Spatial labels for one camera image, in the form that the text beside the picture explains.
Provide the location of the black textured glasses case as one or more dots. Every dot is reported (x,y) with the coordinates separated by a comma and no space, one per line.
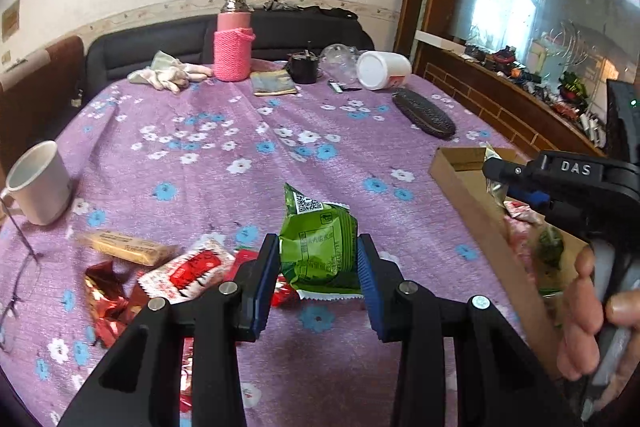
(425,114)

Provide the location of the brown upholstered chair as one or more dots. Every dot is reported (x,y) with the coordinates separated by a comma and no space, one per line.
(45,82)

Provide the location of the dark red foil snack packet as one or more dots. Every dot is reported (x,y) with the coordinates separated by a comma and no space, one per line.
(107,302)

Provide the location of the small white lighter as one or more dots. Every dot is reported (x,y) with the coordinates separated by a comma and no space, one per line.
(336,86)

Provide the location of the white red-label snack packet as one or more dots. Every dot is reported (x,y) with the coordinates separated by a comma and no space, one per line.
(192,272)

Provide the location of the green snack packet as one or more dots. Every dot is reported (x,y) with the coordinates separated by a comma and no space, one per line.
(317,247)

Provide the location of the person's right hand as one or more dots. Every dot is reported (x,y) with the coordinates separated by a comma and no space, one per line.
(577,332)

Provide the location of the beige biscuit bar packet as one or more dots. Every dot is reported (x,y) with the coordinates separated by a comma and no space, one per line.
(125,249)

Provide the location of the small black container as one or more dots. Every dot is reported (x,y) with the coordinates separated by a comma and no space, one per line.
(303,69)

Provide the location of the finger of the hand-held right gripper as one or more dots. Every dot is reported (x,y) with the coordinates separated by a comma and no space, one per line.
(532,200)
(510,171)

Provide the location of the grey-green flat pouch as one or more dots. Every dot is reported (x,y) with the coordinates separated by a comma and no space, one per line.
(272,83)

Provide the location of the clear glass jar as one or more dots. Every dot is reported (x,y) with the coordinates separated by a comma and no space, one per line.
(337,59)

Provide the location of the row of small shelf trinkets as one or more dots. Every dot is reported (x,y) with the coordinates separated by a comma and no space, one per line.
(540,92)

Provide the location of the pink flask with knitted sleeve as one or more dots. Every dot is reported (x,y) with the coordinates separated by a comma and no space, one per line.
(232,52)

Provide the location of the thin-framed eyeglasses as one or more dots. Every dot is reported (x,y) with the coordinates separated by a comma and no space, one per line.
(22,277)

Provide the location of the pile of mixed snack packets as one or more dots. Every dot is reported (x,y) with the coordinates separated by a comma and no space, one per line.
(530,247)

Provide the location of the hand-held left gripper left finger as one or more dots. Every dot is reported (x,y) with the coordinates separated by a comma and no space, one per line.
(261,292)

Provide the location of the black sofa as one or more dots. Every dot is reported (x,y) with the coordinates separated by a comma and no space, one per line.
(150,42)

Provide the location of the red cartoon-face snack packet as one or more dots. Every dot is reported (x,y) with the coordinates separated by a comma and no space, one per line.
(242,262)

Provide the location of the white plastic jar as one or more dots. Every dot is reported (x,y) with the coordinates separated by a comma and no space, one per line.
(382,69)

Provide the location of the white crumpled cloth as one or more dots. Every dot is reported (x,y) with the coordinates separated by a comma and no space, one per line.
(165,74)

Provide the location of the dark clothing on sofa back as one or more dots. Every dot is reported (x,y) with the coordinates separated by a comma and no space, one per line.
(310,9)

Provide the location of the white mug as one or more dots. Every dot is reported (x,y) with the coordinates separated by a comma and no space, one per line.
(40,187)

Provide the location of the wall socket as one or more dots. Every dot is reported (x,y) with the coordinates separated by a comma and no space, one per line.
(5,58)

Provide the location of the small wall plaque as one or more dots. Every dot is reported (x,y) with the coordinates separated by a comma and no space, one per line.
(9,23)

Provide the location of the shallow cardboard box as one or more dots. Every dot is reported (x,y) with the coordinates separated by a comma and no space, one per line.
(480,207)

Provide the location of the purple floral tablecloth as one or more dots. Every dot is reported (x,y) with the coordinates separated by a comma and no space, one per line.
(225,187)

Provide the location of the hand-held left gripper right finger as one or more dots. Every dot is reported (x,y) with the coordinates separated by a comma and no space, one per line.
(370,292)

